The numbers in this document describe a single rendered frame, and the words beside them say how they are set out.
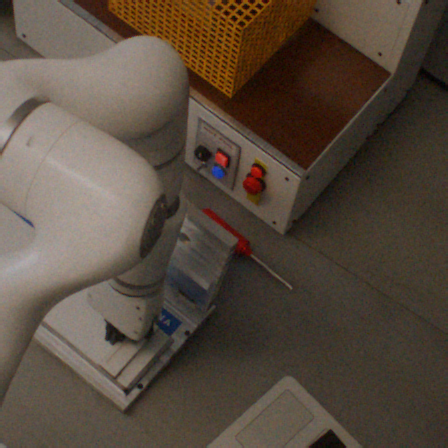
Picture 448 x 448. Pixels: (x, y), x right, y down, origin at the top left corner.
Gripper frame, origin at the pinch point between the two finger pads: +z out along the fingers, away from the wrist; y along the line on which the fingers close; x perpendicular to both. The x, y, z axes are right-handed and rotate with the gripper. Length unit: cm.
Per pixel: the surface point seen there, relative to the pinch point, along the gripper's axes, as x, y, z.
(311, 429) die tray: 7.9, 29.8, 2.1
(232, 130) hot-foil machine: 25.4, -3.6, -19.8
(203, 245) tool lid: 11.1, 3.7, -13.7
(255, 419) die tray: 4.1, 22.8, 2.9
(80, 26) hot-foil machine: 25.8, -32.2, -18.2
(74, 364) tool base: -6.6, -1.7, 3.8
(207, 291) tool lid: 10.0, 7.0, -6.7
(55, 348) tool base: -6.5, -5.4, 3.8
